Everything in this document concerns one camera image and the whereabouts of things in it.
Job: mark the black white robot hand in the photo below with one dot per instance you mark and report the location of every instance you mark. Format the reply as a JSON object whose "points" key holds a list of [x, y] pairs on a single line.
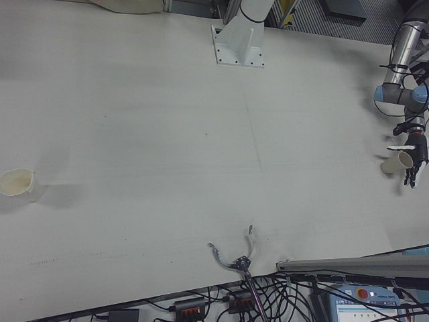
{"points": [[420, 151]]}

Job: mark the beige paper cup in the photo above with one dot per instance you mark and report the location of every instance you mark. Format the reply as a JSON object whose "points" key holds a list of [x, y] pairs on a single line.
{"points": [[393, 164]]}

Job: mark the white plastic pitcher cup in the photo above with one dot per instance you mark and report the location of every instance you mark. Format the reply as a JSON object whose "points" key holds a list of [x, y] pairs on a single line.
{"points": [[20, 188]]}

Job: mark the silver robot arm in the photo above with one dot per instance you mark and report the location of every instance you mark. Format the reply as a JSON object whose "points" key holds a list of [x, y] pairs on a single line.
{"points": [[402, 43]]}

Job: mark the light blue plastic bin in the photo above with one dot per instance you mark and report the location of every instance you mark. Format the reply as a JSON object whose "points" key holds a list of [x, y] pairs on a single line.
{"points": [[420, 251]]}

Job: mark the grey ribbed vent strip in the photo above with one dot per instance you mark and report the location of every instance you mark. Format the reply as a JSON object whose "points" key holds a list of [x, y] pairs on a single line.
{"points": [[335, 30]]}

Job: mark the teach pendant with red button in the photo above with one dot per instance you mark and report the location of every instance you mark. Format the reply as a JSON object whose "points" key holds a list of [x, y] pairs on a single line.
{"points": [[365, 302]]}

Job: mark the metal claw grabber tool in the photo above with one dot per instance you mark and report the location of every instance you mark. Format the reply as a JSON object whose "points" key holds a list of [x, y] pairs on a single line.
{"points": [[244, 261]]}

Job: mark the black power strip orange switches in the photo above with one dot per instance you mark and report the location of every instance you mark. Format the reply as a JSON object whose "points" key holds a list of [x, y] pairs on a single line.
{"points": [[239, 302], [189, 307]]}

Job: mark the small black flat box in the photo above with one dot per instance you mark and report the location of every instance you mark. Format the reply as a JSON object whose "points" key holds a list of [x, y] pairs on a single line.
{"points": [[124, 316]]}

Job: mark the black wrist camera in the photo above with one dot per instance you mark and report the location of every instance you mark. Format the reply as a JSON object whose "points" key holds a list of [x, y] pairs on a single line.
{"points": [[400, 129]]}

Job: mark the aluminium profile post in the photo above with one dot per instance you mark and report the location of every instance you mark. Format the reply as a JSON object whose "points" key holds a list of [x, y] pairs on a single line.
{"points": [[335, 263]]}

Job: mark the white metal mounting pedestal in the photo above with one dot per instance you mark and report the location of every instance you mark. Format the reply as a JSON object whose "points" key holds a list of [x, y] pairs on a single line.
{"points": [[234, 47]]}

